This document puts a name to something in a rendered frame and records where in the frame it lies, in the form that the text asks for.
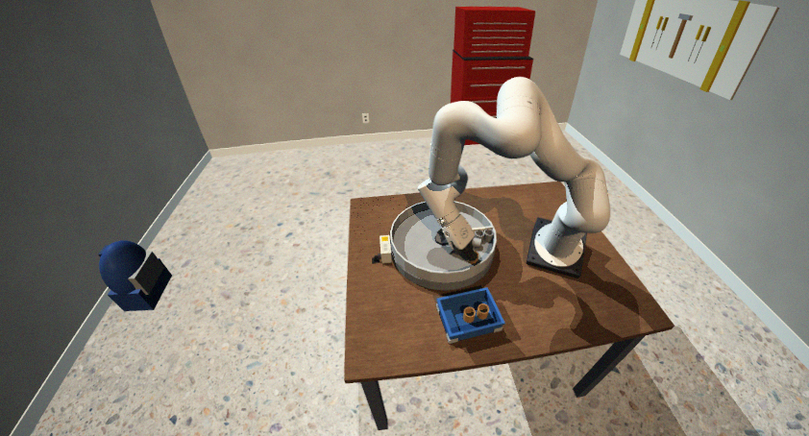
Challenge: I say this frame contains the blue plastic crate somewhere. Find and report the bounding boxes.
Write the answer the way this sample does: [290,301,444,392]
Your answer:
[436,287,505,344]

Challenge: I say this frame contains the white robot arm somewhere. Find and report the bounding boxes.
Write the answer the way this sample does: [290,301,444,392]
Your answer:
[418,77,610,267]

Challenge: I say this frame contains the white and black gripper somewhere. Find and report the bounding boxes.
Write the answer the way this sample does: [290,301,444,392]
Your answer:
[441,214,478,261]

